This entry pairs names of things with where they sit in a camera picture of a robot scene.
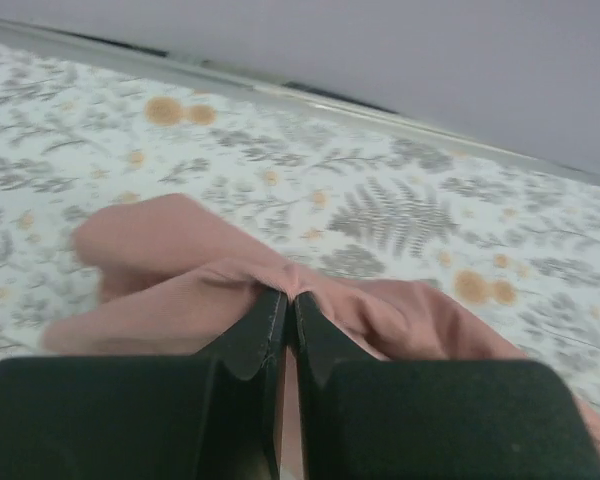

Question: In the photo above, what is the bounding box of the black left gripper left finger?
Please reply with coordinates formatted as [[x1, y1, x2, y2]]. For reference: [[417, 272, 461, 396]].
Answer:
[[0, 290, 287, 479]]

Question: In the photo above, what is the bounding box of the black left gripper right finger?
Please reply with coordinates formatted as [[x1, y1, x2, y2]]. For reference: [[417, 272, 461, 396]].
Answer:
[[293, 294, 600, 479]]

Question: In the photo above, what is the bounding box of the pink t shirt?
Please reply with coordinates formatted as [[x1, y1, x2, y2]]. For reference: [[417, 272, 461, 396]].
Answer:
[[43, 195, 600, 475]]

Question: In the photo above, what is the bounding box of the floral patterned table mat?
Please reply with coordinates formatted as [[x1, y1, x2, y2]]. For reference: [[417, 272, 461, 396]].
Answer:
[[0, 44, 600, 412]]

